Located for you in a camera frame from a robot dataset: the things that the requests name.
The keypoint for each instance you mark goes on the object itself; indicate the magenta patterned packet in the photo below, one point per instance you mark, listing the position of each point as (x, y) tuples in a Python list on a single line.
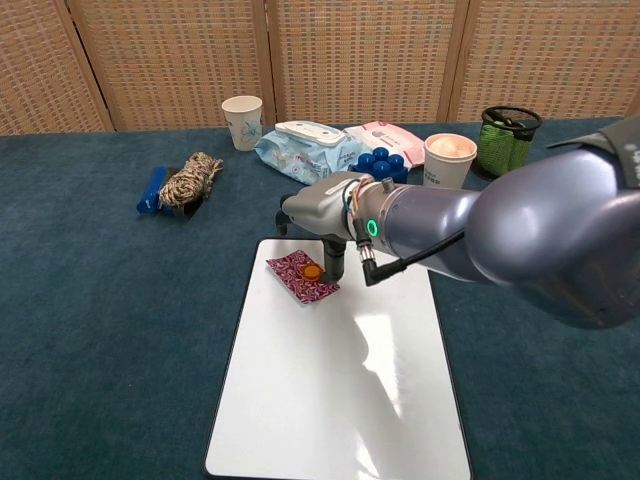
[(290, 272)]

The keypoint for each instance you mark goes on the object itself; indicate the blue cylindrical tool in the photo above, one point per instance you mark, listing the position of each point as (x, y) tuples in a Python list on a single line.
[(149, 192)]

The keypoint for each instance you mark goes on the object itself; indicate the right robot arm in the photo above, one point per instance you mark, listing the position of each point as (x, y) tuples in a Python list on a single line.
[(525, 235)]

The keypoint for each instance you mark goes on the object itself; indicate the light blue wet wipes pack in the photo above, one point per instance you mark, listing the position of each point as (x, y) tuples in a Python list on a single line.
[(300, 155)]

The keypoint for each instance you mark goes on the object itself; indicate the small orange disc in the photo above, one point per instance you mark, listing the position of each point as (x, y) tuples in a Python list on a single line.
[(310, 273)]

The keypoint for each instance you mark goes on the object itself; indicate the teal tablecloth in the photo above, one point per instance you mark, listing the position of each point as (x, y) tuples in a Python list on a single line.
[(100, 300)]

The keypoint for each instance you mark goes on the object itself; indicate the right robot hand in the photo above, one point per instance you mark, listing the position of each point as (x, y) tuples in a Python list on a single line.
[(320, 207)]

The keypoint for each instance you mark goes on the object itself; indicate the blue toy building block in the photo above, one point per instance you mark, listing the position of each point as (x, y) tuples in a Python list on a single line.
[(382, 165)]

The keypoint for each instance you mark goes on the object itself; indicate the white rectangular board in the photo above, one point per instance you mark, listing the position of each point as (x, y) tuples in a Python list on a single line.
[(335, 380)]

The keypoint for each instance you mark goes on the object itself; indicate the woven folding screen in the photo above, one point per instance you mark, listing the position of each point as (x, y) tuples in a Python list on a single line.
[(320, 60)]

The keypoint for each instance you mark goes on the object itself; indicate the white paper cup floral print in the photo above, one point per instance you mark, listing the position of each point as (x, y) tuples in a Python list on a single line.
[(243, 125)]

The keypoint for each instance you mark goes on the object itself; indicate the green cloth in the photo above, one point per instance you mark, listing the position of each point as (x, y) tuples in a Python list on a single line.
[(495, 147)]

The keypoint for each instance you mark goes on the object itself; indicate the pink wet wipes pack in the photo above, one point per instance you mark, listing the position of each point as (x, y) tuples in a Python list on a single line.
[(390, 140)]

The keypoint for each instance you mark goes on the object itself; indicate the paper cup with blue band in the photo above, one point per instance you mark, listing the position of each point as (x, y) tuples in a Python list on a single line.
[(447, 162)]

